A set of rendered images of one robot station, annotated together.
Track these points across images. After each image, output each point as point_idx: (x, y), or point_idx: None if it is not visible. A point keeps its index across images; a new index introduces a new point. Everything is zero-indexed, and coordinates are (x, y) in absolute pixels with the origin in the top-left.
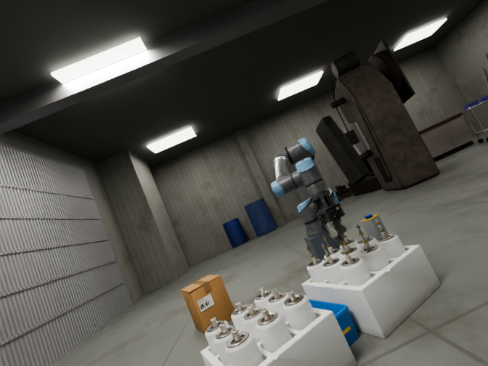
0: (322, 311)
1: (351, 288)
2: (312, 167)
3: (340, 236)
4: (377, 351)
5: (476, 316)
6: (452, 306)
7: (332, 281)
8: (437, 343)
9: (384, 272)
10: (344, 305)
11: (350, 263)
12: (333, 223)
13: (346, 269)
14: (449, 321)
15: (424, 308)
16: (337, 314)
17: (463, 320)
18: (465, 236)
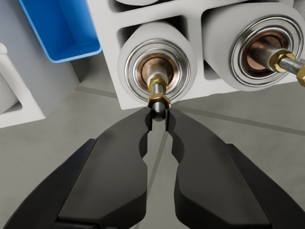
0: (25, 102)
1: (114, 82)
2: None
3: (168, 131)
4: (110, 85)
5: (216, 125)
6: (230, 96)
7: None
8: (159, 123)
9: (200, 97)
10: (100, 43)
11: (142, 92)
12: (178, 216)
13: (123, 87)
14: (198, 111)
15: None
16: (72, 59)
17: (205, 121)
18: None
